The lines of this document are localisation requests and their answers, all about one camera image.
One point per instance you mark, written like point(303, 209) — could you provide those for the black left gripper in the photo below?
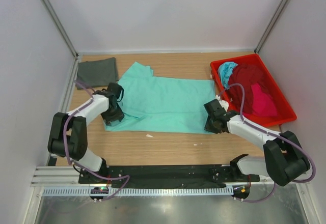
point(118, 115)

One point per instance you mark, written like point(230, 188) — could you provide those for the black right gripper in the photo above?
point(208, 127)

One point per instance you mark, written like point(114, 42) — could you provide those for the turquoise t shirt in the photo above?
point(160, 104)

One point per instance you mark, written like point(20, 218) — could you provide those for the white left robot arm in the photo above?
point(68, 134)

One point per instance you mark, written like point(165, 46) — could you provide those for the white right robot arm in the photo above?
point(283, 158)

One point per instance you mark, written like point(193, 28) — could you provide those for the folded grey t shirt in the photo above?
point(98, 73)

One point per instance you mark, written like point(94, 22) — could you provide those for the pink t shirt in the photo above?
point(263, 104)

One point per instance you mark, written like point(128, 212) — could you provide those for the light blue t shirt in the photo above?
point(225, 70)

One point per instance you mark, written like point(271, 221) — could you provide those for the dark red t shirt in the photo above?
point(243, 77)

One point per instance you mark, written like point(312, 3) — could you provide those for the red plastic bin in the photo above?
point(285, 112)

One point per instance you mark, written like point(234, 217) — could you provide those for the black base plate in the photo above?
point(180, 176)

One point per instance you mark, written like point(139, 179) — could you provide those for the slotted cable duct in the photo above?
point(131, 192)

